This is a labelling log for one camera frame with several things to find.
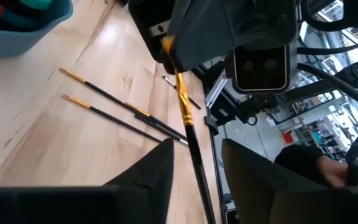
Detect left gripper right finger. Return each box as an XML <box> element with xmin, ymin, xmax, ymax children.
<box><xmin>221</xmin><ymin>138</ymin><xmax>358</xmax><ymax>224</ymax></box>

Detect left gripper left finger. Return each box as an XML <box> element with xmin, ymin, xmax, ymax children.
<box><xmin>0</xmin><ymin>138</ymin><xmax>176</xmax><ymax>224</ymax></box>

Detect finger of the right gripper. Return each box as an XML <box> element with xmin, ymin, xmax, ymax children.
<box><xmin>162</xmin><ymin>0</ymin><xmax>239</xmax><ymax>75</ymax></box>
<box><xmin>127</xmin><ymin>0</ymin><xmax>180</xmax><ymax>63</ymax></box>

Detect black paintbrush silver ferrule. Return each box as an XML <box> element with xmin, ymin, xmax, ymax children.
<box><xmin>134</xmin><ymin>113</ymin><xmax>189</xmax><ymax>147</ymax></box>
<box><xmin>162</xmin><ymin>75</ymin><xmax>202</xmax><ymax>110</ymax></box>

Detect black paintbrush gold ferrule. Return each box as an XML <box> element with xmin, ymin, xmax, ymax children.
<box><xmin>62</xmin><ymin>94</ymin><xmax>163</xmax><ymax>144</ymax></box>
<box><xmin>59</xmin><ymin>67</ymin><xmax>188</xmax><ymax>141</ymax></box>

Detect wide orange-bristle paintbrush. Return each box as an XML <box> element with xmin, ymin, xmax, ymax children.
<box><xmin>161</xmin><ymin>35</ymin><xmax>217</xmax><ymax>224</ymax></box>

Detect large teal paint bottle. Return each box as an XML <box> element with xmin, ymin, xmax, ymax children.
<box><xmin>0</xmin><ymin>0</ymin><xmax>55</xmax><ymax>30</ymax></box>

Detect blue-grey plastic caddy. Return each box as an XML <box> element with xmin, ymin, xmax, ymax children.
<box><xmin>0</xmin><ymin>0</ymin><xmax>74</xmax><ymax>58</ymax></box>

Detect person's forearm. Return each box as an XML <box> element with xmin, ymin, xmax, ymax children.
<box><xmin>273</xmin><ymin>144</ymin><xmax>328</xmax><ymax>187</ymax></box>

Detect person's hand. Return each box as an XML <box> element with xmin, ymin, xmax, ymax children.
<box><xmin>317</xmin><ymin>154</ymin><xmax>358</xmax><ymax>190</ymax></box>

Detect black table clamp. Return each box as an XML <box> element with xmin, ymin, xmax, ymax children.
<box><xmin>204</xmin><ymin>115</ymin><xmax>219</xmax><ymax>136</ymax></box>

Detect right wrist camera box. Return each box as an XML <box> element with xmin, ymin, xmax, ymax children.
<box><xmin>225</xmin><ymin>43</ymin><xmax>298</xmax><ymax>95</ymax></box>

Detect silver aluminium bracket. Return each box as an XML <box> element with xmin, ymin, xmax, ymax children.
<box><xmin>205</xmin><ymin>77</ymin><xmax>229</xmax><ymax>110</ymax></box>

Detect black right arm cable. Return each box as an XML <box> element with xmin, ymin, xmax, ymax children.
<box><xmin>296</xmin><ymin>30</ymin><xmax>358</xmax><ymax>110</ymax></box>

